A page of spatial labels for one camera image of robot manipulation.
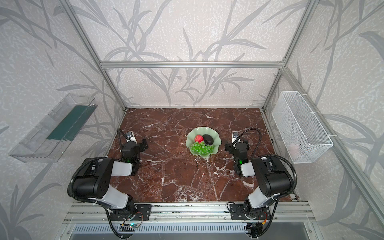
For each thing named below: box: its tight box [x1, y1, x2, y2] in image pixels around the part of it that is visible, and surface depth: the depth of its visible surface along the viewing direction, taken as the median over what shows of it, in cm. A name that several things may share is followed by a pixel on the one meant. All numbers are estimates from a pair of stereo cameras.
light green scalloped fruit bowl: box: [185, 127, 222, 157], surface depth 98 cm
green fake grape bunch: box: [190, 141, 215, 155], surface depth 90 cm
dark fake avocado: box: [202, 134, 214, 146], surface depth 98 cm
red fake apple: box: [194, 134, 204, 144], surface depth 100 cm
